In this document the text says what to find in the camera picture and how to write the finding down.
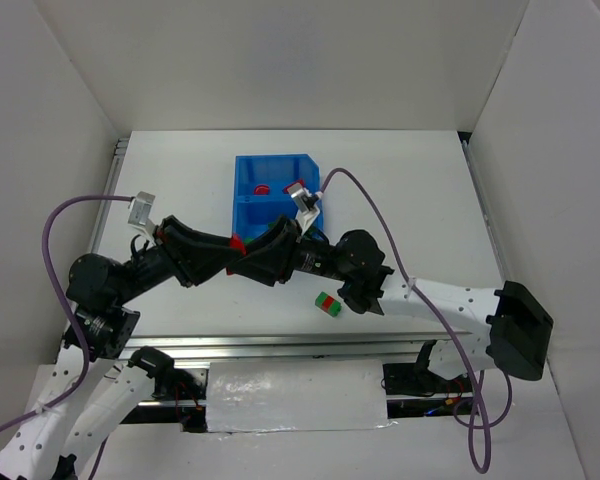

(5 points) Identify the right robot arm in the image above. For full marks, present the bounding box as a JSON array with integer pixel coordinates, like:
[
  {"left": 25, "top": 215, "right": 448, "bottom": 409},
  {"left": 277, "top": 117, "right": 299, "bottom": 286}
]
[{"left": 227, "top": 216, "right": 554, "bottom": 381}]

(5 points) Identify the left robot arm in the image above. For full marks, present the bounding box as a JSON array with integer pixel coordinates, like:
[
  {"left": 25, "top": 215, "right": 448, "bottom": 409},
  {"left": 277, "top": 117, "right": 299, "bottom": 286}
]
[{"left": 0, "top": 217, "right": 244, "bottom": 479}]

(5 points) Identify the blue near bin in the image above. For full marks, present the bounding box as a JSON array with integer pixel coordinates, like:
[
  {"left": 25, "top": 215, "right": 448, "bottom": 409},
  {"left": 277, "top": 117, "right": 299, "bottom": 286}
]
[{"left": 232, "top": 194, "right": 297, "bottom": 245}]

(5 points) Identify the blue bin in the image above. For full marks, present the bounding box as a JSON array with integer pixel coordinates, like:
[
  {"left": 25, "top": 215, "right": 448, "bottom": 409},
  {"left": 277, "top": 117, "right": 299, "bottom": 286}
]
[
  {"left": 232, "top": 194, "right": 297, "bottom": 245},
  {"left": 234, "top": 154, "right": 320, "bottom": 195}
]

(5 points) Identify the green red green brick stack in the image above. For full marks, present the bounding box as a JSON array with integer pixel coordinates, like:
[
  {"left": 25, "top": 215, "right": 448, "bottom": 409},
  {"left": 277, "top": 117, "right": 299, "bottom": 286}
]
[{"left": 314, "top": 292, "right": 342, "bottom": 318}]

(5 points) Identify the blue far bin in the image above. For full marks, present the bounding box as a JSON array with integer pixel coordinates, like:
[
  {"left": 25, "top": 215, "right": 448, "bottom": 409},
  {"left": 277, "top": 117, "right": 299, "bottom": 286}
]
[{"left": 234, "top": 154, "right": 320, "bottom": 195}]

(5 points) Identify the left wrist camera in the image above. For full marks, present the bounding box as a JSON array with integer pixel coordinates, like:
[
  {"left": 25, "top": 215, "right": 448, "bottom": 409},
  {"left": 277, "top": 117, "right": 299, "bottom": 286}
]
[{"left": 127, "top": 191, "right": 156, "bottom": 239}]

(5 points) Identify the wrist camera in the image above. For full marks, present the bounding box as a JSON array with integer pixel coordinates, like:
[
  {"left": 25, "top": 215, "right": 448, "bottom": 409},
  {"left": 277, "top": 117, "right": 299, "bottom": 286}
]
[
  {"left": 127, "top": 191, "right": 156, "bottom": 239},
  {"left": 287, "top": 182, "right": 323, "bottom": 235}
]

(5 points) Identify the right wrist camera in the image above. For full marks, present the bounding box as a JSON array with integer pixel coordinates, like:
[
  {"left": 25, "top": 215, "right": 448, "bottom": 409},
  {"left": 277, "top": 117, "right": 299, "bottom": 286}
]
[{"left": 287, "top": 182, "right": 323, "bottom": 235}]

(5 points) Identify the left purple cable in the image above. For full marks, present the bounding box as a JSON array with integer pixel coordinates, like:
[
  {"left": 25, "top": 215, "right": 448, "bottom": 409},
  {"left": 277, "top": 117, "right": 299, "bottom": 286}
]
[{"left": 0, "top": 194, "right": 134, "bottom": 480}]

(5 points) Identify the purple cable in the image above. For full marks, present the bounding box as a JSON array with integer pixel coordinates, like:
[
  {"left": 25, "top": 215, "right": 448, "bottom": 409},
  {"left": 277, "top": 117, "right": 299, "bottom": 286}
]
[
  {"left": 319, "top": 167, "right": 514, "bottom": 475},
  {"left": 0, "top": 194, "right": 134, "bottom": 480}
]

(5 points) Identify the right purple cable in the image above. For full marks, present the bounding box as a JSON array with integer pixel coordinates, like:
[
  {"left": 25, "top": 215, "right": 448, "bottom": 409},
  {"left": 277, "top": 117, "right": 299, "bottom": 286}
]
[{"left": 319, "top": 167, "right": 514, "bottom": 475}]

